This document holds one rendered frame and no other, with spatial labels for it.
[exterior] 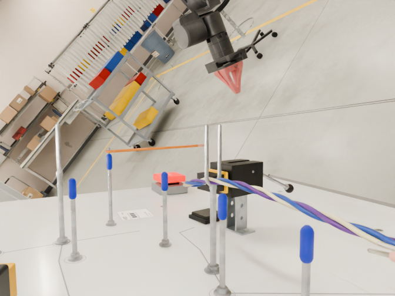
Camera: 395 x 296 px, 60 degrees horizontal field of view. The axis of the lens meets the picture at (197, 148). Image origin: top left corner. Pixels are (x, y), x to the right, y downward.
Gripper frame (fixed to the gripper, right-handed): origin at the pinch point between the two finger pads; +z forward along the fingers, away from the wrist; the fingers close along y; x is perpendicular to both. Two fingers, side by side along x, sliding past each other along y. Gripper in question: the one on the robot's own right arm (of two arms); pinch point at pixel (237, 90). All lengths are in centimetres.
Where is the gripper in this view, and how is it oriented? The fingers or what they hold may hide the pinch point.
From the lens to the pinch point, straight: 91.1
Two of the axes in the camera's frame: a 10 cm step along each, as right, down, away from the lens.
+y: 5.2, -0.1, -8.6
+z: 3.8, 9.0, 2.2
